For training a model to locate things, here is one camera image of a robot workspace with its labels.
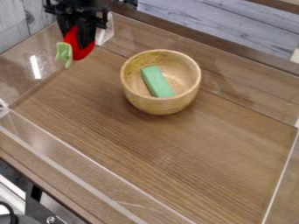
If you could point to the red plush tomato toy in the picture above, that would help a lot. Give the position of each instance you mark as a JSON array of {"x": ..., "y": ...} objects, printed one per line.
[{"x": 69, "y": 50}]

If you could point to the wooden bowl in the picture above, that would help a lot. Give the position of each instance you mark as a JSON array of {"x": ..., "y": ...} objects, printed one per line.
[{"x": 182, "y": 72}]

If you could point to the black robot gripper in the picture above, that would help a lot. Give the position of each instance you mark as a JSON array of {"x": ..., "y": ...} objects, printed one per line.
[{"x": 86, "y": 13}]

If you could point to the black metal bracket with bolt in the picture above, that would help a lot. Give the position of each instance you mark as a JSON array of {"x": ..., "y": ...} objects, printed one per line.
[{"x": 37, "y": 210}]

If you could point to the green rectangular block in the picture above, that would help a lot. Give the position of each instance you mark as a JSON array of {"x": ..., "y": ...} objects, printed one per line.
[{"x": 157, "y": 82}]

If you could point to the clear acrylic table barrier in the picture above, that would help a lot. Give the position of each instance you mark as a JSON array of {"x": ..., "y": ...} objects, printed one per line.
[{"x": 202, "y": 167}]

